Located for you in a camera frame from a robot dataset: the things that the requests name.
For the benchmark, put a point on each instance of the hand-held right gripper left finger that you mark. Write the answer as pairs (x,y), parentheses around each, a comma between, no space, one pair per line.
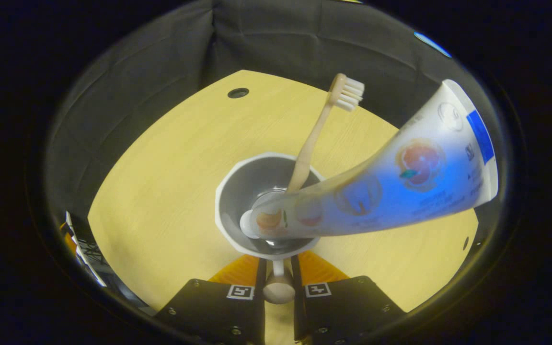
(260,273)

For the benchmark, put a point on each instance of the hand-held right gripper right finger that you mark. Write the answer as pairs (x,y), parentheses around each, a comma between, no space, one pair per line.
(296,273)

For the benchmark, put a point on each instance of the white cup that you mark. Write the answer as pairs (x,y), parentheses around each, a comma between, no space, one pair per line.
(237,191)

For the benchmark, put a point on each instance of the white toothpaste tube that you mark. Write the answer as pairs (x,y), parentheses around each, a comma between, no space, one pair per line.
(400,191)

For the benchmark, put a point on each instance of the beige toothbrush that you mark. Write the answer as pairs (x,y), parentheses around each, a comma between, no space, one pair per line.
(312,139)

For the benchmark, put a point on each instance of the dark object with pale edge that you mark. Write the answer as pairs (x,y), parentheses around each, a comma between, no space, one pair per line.
(86,254)

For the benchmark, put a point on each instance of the black backdrop cloth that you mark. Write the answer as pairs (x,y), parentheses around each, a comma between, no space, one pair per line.
(161,57)

